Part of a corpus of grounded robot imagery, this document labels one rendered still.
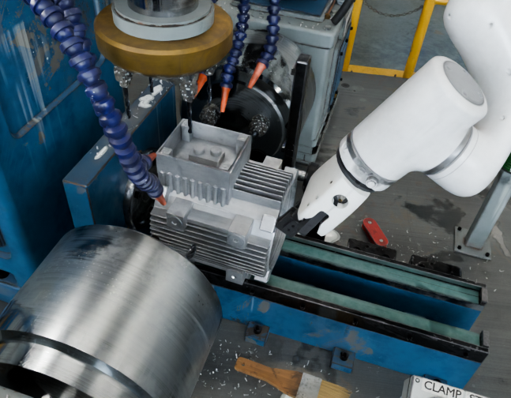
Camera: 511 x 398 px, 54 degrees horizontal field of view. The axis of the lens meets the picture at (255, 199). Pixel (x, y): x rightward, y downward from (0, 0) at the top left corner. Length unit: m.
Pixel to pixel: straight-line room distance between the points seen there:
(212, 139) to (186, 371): 0.39
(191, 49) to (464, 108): 0.32
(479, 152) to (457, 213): 0.69
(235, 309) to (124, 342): 0.41
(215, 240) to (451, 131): 0.39
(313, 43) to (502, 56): 0.56
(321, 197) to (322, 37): 0.55
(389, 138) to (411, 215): 0.68
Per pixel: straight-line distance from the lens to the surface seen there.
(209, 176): 0.76
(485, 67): 0.67
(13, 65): 0.78
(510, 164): 1.07
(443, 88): 0.56
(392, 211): 1.25
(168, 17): 0.66
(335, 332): 0.92
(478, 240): 1.21
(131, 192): 0.84
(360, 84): 1.69
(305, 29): 1.13
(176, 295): 0.61
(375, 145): 0.60
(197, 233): 0.79
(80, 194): 0.75
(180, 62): 0.64
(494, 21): 0.65
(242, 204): 0.78
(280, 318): 0.93
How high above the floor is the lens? 1.63
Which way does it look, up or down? 43 degrees down
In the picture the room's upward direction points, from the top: 5 degrees clockwise
